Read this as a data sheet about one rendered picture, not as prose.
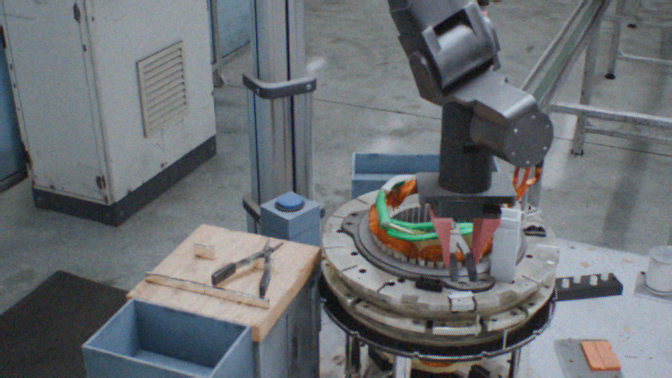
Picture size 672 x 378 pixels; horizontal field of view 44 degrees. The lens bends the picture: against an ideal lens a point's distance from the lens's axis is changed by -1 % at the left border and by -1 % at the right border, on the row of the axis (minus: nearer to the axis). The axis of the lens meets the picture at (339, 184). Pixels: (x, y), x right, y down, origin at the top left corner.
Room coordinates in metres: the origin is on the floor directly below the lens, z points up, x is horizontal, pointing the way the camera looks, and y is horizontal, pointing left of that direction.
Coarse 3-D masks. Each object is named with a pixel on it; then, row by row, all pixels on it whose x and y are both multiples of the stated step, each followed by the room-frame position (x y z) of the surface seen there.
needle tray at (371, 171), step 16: (352, 160) 1.29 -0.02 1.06; (368, 160) 1.31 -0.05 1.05; (384, 160) 1.31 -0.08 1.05; (400, 160) 1.31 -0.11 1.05; (416, 160) 1.31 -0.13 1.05; (432, 160) 1.31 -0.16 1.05; (352, 176) 1.22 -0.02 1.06; (368, 176) 1.30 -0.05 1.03; (384, 176) 1.30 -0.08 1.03; (352, 192) 1.21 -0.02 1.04; (368, 192) 1.21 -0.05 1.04
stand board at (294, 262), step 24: (192, 240) 1.02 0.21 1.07; (216, 240) 1.02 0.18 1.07; (240, 240) 1.02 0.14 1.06; (264, 240) 1.02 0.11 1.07; (168, 264) 0.95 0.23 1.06; (192, 264) 0.95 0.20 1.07; (216, 264) 0.95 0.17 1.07; (288, 264) 0.95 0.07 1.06; (312, 264) 0.97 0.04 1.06; (144, 288) 0.89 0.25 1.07; (168, 288) 0.89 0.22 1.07; (240, 288) 0.89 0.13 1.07; (288, 288) 0.90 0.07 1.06; (216, 312) 0.84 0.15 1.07; (240, 312) 0.84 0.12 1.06; (264, 312) 0.84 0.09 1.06
